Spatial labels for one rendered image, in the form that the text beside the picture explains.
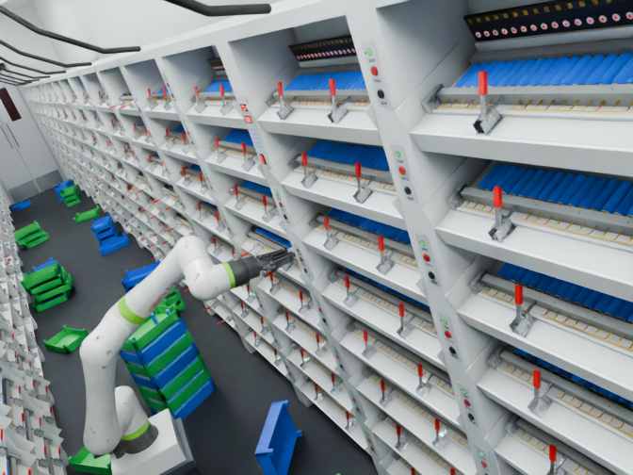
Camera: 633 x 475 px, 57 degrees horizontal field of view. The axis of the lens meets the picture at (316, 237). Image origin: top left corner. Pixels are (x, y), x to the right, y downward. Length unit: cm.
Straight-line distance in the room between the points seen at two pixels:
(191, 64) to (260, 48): 70
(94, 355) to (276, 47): 115
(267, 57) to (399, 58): 70
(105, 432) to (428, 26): 179
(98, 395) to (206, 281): 60
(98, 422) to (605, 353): 174
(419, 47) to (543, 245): 41
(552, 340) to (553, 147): 39
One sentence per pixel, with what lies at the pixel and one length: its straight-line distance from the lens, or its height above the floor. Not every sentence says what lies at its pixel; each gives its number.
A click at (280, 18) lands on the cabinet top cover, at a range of 136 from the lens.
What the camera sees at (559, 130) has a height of 150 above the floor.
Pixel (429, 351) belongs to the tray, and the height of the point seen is 91.
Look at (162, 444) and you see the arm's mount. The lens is 254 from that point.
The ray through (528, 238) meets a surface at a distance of 103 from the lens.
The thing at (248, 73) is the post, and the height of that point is 162.
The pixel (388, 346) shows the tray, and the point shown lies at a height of 74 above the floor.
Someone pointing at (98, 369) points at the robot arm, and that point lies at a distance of 214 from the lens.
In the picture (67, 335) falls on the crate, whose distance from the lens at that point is 493.
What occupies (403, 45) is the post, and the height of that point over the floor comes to 164.
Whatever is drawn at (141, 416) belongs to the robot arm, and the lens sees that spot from 253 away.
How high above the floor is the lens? 179
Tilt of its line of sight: 23 degrees down
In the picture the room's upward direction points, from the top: 20 degrees counter-clockwise
